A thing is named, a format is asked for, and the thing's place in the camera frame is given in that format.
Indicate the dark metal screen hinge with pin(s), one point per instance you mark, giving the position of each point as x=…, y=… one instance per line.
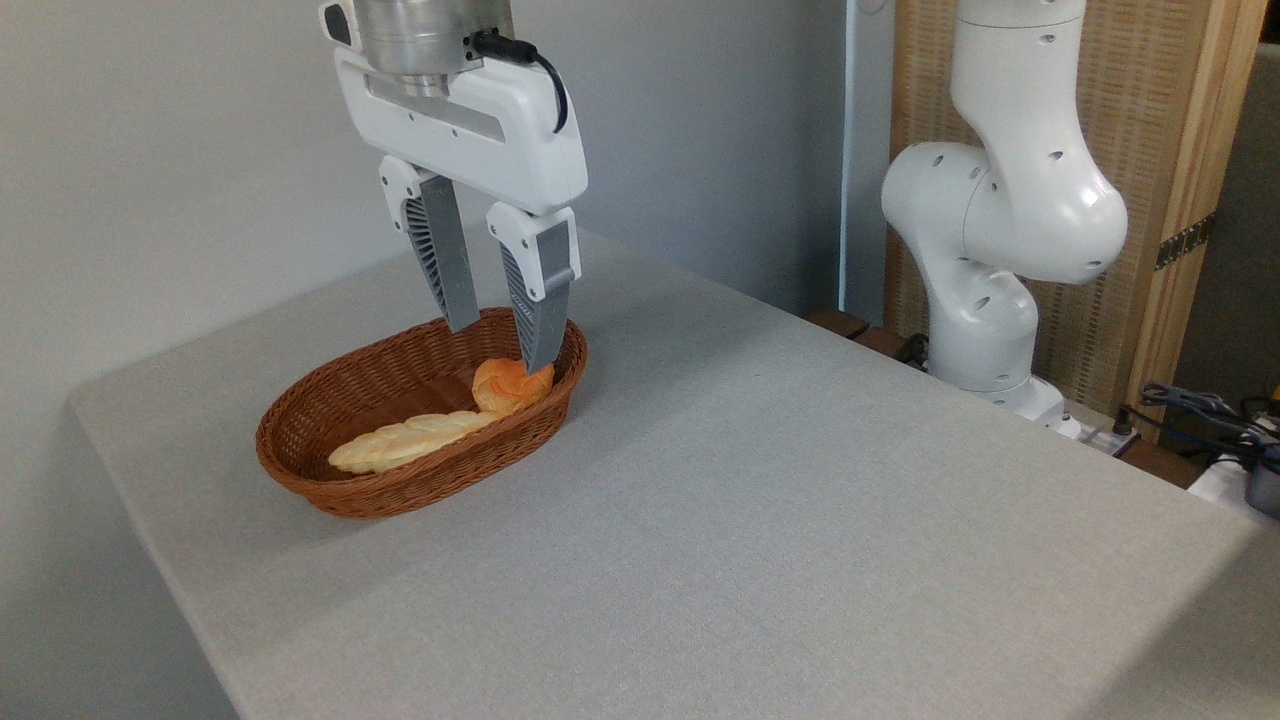
x=1185, y=240

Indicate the pale braided bread loaf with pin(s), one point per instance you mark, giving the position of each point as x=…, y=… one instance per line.
x=410, y=440

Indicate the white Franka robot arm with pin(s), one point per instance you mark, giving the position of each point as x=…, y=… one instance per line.
x=1010, y=200

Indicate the woven wooden folding screen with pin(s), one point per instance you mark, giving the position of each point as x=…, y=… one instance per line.
x=1150, y=90

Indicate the white vertical wall trim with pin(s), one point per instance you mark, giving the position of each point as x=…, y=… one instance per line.
x=865, y=150

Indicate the round orange bread roll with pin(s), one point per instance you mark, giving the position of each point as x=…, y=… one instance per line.
x=505, y=390

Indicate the brown wooden base board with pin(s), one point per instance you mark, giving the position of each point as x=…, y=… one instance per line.
x=850, y=325

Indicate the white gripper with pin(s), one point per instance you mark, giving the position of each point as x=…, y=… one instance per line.
x=500, y=150

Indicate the brown wicker basket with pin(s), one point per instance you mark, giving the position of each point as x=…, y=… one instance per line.
x=340, y=400

